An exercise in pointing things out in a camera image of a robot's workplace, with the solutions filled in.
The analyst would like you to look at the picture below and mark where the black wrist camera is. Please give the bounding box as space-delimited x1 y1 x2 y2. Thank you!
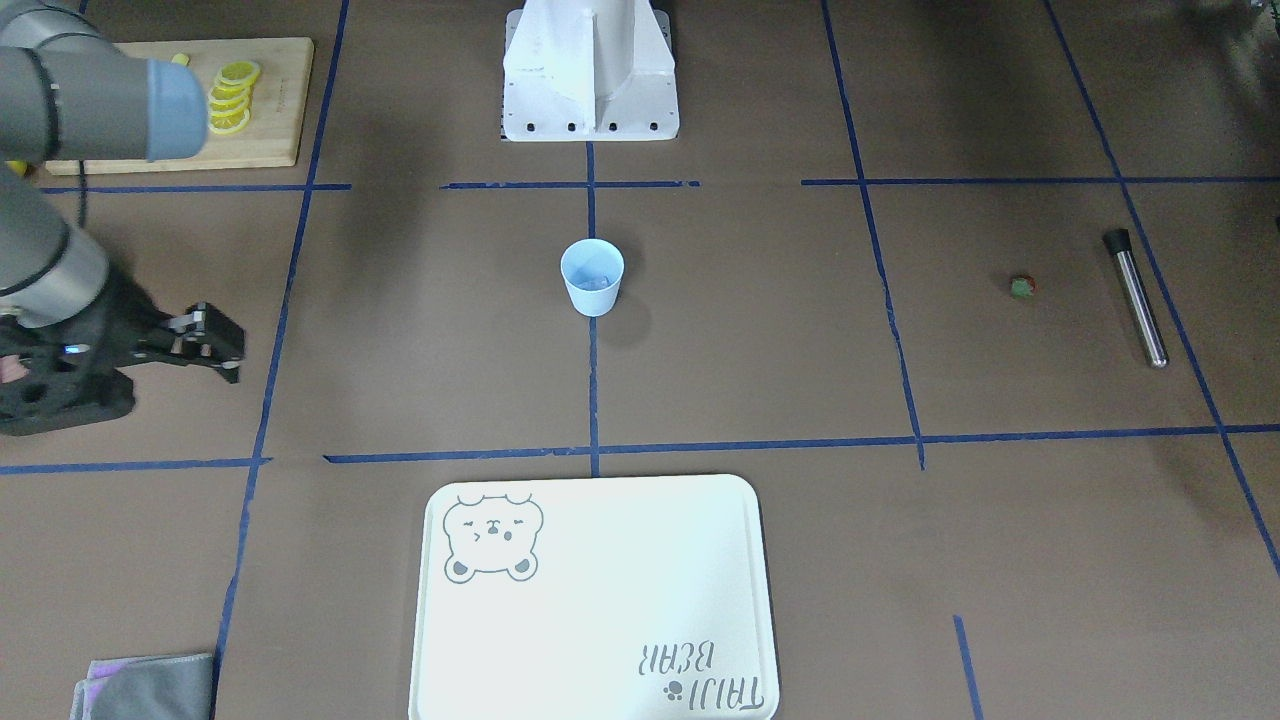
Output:
1 316 136 437

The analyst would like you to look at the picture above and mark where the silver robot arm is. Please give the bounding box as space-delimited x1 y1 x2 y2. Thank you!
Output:
3 1 244 407

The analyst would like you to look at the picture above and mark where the cream bear tray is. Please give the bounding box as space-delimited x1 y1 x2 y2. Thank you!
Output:
407 474 781 719

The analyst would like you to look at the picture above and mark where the lemon slices row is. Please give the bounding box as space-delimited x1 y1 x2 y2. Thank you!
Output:
206 59 262 136

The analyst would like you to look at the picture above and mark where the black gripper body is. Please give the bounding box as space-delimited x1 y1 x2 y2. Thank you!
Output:
60 270 177 391

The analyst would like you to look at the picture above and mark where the grey folded cloth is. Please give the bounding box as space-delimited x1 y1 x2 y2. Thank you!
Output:
69 653 214 719

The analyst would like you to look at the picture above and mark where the light blue cup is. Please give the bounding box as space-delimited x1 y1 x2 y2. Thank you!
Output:
559 238 626 318

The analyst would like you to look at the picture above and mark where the red strawberry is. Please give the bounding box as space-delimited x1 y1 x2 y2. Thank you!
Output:
1009 274 1037 299

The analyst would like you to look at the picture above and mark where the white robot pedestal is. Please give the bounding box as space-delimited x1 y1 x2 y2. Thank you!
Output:
500 1 680 143

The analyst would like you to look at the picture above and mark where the steel muddler black tip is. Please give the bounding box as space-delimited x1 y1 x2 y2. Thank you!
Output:
1102 228 1169 369

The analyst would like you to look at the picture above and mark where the wooden cutting board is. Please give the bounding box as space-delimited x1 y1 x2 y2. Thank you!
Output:
46 37 314 174

